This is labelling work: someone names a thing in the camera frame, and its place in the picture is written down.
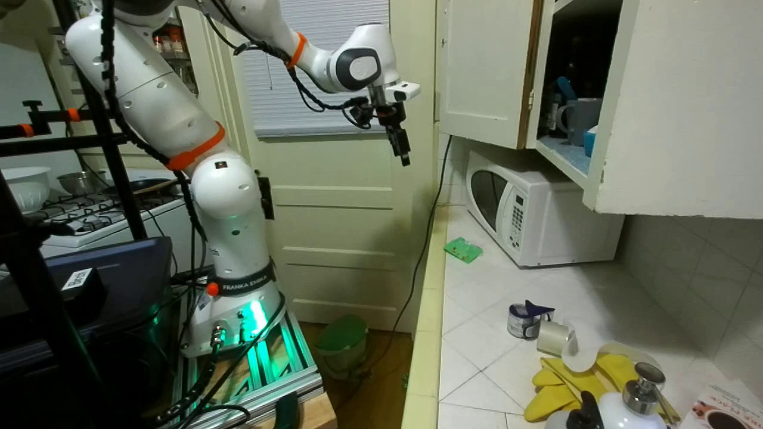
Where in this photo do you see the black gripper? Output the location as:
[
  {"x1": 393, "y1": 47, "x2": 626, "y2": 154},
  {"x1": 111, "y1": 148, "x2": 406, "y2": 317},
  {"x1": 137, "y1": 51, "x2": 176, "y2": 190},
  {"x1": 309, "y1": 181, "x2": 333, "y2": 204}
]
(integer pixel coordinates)
[{"x1": 346, "y1": 81, "x2": 415, "y2": 169}]

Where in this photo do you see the closed cream cabinet door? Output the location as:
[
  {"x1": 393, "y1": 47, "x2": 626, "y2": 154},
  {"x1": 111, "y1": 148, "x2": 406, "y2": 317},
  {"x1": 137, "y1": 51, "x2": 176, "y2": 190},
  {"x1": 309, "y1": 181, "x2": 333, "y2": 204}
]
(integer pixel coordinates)
[{"x1": 434, "y1": 0, "x2": 538, "y2": 151}]

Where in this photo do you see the open cream cabinet door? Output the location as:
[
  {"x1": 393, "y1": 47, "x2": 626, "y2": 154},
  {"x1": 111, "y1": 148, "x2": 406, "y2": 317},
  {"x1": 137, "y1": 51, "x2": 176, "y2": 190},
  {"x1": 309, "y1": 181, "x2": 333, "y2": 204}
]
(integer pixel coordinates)
[{"x1": 583, "y1": 0, "x2": 763, "y2": 222}]

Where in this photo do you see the white window blind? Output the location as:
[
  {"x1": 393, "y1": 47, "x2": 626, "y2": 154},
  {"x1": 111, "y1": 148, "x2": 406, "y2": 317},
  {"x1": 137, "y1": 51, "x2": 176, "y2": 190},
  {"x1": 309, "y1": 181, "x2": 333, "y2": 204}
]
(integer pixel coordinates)
[{"x1": 234, "y1": 0, "x2": 393, "y2": 140}]

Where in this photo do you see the white microwave oven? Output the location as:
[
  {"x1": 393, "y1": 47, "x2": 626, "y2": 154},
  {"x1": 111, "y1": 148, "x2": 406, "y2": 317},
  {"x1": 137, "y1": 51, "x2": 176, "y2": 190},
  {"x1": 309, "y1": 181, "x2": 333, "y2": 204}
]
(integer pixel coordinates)
[{"x1": 464, "y1": 148, "x2": 628, "y2": 268}]

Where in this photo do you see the grey mug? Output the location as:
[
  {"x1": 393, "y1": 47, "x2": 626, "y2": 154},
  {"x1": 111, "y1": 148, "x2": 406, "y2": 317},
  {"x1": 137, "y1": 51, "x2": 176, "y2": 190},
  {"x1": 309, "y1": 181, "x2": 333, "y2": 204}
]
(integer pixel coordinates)
[{"x1": 558, "y1": 95, "x2": 604, "y2": 145}]

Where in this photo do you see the light blue container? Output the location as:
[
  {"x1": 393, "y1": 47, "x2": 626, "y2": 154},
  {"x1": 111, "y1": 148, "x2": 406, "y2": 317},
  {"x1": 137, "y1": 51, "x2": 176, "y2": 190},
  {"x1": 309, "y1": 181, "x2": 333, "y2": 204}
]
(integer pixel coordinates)
[{"x1": 583, "y1": 123, "x2": 602, "y2": 159}]

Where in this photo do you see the green bucket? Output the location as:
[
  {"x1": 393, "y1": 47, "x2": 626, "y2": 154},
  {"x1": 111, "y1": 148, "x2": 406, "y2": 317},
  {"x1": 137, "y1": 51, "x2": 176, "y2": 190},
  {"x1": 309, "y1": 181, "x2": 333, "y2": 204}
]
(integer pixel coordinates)
[{"x1": 312, "y1": 314, "x2": 371, "y2": 380}]

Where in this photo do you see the yellow rubber glove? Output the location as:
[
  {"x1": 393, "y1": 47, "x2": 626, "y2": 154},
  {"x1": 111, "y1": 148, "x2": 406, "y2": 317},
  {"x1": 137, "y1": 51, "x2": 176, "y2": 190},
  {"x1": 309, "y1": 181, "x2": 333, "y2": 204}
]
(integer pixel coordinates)
[
  {"x1": 523, "y1": 355, "x2": 598, "y2": 424},
  {"x1": 594, "y1": 350, "x2": 644, "y2": 392}
]

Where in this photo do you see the white gas stove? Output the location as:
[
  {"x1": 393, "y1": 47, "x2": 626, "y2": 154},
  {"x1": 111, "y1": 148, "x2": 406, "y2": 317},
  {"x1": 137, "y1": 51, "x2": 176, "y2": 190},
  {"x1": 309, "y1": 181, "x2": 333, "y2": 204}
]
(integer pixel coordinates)
[{"x1": 33, "y1": 186, "x2": 198, "y2": 259}]

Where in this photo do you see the dark blue equipment box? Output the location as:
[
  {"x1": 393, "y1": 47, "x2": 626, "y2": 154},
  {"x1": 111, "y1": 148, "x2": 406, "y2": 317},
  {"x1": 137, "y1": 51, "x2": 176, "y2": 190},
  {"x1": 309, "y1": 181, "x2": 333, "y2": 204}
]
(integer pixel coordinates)
[{"x1": 0, "y1": 235, "x2": 176, "y2": 375}]

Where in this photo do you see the small metal bowl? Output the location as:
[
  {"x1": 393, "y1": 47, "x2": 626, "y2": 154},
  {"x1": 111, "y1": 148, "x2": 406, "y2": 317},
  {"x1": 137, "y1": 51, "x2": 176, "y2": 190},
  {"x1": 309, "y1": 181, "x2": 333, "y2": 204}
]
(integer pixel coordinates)
[{"x1": 56, "y1": 169, "x2": 92, "y2": 198}]

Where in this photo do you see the black box with white label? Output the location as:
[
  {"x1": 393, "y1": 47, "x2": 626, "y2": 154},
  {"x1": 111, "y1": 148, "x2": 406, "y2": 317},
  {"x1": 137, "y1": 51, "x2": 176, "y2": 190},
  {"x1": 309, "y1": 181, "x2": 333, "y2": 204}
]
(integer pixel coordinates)
[{"x1": 61, "y1": 263, "x2": 111, "y2": 322}]

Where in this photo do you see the white kettle with silver lid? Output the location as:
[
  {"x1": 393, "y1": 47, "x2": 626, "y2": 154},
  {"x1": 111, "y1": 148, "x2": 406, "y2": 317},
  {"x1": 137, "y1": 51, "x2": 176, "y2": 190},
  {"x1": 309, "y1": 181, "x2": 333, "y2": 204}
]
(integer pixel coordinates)
[{"x1": 594, "y1": 359, "x2": 672, "y2": 429}]

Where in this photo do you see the white printed book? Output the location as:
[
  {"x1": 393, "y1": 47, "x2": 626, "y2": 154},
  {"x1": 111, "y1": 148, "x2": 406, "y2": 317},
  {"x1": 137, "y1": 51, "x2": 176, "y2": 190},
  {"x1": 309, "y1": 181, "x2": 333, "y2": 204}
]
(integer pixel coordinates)
[{"x1": 679, "y1": 383, "x2": 763, "y2": 429}]

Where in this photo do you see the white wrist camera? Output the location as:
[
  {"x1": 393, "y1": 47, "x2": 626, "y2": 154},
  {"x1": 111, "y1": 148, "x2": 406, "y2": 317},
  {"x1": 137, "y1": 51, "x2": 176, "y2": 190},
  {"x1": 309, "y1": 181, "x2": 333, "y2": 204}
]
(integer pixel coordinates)
[{"x1": 392, "y1": 78, "x2": 422, "y2": 103}]

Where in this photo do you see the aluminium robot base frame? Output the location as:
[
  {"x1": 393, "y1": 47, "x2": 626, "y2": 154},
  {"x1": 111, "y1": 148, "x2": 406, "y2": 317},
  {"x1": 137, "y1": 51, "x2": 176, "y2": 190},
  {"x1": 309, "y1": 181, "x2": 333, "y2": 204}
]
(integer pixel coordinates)
[{"x1": 164, "y1": 305, "x2": 327, "y2": 429}]

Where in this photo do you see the black metal stand frame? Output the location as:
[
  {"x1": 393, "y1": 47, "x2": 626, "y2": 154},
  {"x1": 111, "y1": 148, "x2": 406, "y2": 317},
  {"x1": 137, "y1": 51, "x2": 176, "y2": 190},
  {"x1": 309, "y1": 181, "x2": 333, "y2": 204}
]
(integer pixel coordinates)
[{"x1": 0, "y1": 0, "x2": 153, "y2": 429}]

